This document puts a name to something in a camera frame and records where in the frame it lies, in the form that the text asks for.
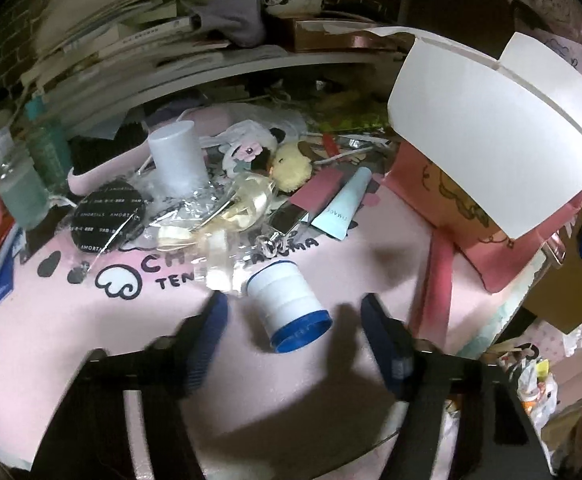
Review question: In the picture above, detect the white jar blue lid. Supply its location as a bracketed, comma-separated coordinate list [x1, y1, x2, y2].
[245, 260, 333, 353]

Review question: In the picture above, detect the clear plastic wrapper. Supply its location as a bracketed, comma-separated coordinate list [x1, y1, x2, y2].
[142, 171, 276, 295]

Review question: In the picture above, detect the white cylinder cup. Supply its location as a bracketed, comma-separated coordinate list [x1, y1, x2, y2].
[148, 120, 209, 198]

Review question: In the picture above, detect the pink desk mat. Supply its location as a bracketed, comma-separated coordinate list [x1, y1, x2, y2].
[28, 229, 549, 479]

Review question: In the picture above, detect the pink cartoon cardboard box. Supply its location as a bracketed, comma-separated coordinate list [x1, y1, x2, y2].
[375, 26, 582, 292]

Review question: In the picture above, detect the light blue cosmetic tube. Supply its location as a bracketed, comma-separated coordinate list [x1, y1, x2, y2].
[312, 167, 372, 240]

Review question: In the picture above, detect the black round compact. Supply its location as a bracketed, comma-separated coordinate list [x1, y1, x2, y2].
[70, 180, 146, 254]

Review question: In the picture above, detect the dark pink flat box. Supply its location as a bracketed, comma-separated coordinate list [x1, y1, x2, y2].
[268, 167, 344, 235]

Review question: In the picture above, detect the yellow plush toy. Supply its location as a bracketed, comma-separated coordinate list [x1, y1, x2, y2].
[269, 142, 313, 193]

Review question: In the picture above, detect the panda plush toy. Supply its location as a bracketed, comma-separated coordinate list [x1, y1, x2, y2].
[221, 128, 287, 178]

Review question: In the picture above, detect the pink hair brush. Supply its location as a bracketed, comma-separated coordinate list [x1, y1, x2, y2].
[67, 106, 231, 196]

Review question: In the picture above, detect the clear liquid bottle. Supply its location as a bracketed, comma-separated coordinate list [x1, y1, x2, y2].
[0, 127, 50, 231]

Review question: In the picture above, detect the teal bottle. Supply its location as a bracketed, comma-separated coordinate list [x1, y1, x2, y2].
[26, 96, 73, 194]

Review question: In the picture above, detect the stack of books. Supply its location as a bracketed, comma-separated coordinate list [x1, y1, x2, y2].
[21, 0, 229, 122]

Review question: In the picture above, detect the purple cloth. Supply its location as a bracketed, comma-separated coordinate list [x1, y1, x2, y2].
[192, 0, 265, 48]

